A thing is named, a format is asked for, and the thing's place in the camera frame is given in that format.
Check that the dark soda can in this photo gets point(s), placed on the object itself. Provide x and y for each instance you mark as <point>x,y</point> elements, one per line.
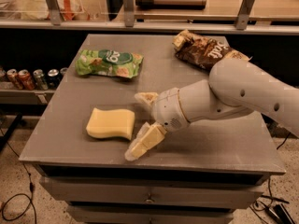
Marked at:
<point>54,77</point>

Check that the white orange plastic bag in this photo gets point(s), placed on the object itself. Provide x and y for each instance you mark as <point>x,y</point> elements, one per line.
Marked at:
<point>38,9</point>

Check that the silver green soda can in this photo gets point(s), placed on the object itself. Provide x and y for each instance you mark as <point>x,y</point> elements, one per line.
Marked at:
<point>40,79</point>

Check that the grey soda can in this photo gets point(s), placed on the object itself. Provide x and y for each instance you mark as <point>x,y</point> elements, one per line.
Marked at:
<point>63,71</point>

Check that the green chip bag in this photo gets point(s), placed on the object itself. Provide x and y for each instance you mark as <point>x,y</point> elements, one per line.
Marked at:
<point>107,62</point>

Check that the red soda can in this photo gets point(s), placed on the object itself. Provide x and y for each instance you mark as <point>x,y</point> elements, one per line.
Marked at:
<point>12,75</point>

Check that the upper grey drawer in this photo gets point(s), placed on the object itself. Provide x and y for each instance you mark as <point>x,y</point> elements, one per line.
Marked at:
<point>124,191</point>

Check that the middle metal bracket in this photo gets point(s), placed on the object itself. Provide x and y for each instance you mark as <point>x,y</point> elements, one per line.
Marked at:
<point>129,16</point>

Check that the grey drawer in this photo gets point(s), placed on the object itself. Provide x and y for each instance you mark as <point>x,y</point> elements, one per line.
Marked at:
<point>124,191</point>
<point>121,215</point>

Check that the grey can shelf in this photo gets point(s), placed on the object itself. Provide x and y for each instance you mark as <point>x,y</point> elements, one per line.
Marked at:
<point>9,94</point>

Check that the left metal bracket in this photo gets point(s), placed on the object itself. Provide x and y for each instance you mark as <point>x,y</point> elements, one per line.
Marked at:
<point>54,11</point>

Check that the lower grey drawer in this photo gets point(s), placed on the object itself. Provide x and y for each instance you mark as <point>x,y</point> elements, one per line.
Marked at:
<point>121,215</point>

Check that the brown chip bag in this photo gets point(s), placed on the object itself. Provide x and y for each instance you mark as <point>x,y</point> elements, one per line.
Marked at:
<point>203,51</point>

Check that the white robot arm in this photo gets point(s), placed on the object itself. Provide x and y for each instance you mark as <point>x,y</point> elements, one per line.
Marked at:
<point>233,89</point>

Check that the yellow sponge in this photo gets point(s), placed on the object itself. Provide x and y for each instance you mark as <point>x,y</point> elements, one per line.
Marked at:
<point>111,123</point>

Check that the orange soda can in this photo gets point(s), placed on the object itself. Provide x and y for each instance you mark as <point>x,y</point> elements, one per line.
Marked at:
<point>26,79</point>

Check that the right metal bracket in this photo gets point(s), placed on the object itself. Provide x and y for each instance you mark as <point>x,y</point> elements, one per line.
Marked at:
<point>242,19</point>

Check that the metal bracket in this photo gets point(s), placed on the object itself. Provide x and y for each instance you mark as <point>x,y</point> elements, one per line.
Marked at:
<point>242,19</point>
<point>129,16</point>
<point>54,11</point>

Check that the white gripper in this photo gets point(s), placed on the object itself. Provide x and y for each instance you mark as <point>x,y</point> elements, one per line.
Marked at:
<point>167,108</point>

